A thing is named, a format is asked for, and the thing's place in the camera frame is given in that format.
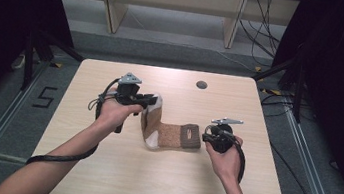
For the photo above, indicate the light wooden shelf unit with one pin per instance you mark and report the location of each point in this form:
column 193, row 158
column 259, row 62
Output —
column 117, row 12

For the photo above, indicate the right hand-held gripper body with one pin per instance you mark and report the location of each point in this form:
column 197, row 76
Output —
column 223, row 139

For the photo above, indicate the yellow floor tape piece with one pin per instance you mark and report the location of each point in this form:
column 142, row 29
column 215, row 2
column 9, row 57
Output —
column 57, row 65
column 257, row 68
column 275, row 91

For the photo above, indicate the brown sock with cuff label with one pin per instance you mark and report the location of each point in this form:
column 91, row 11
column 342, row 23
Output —
column 173, row 137

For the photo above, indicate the black metal stand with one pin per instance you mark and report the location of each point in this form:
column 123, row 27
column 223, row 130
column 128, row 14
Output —
column 29, row 61
column 299, row 93

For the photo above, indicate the grey round table grommet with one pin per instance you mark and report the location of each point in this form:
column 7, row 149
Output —
column 201, row 84

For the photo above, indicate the person's right hand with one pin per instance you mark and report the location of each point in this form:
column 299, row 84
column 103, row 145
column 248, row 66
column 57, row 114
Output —
column 227, row 163

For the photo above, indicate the person's left hand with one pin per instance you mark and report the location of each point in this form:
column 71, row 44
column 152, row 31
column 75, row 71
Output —
column 114, row 113

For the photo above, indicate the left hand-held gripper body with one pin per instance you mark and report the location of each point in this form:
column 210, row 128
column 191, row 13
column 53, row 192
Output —
column 127, row 93

